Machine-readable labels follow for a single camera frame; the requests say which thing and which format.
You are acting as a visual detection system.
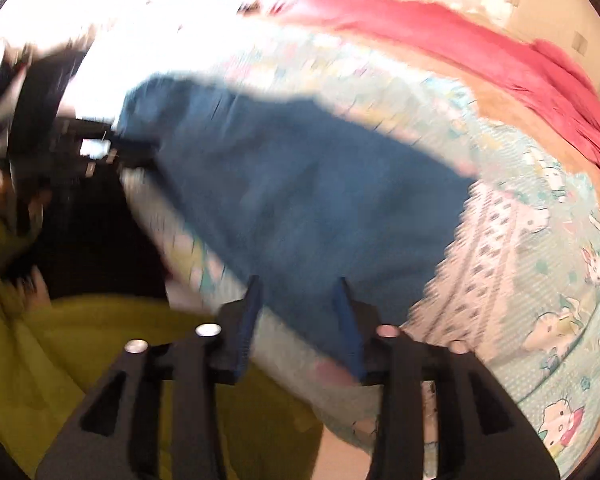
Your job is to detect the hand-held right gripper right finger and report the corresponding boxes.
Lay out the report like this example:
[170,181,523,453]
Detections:
[331,277,561,480]

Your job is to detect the pink duvet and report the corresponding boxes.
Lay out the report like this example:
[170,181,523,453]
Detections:
[252,0,600,186]

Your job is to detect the brown bed sheet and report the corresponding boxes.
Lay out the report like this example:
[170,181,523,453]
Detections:
[325,30,600,261]

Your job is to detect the yellow-green garment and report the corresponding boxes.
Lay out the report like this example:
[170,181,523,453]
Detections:
[0,165,326,480]

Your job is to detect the cartoon printed blanket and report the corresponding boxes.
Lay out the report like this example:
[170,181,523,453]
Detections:
[125,25,600,480]

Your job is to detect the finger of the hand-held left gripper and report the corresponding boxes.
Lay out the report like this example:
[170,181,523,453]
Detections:
[56,117,124,139]
[54,142,160,174]

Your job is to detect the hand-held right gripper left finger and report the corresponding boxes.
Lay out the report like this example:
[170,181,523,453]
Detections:
[34,275,265,480]

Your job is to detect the blue denim pants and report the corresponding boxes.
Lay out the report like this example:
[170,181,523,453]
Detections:
[115,74,481,377]

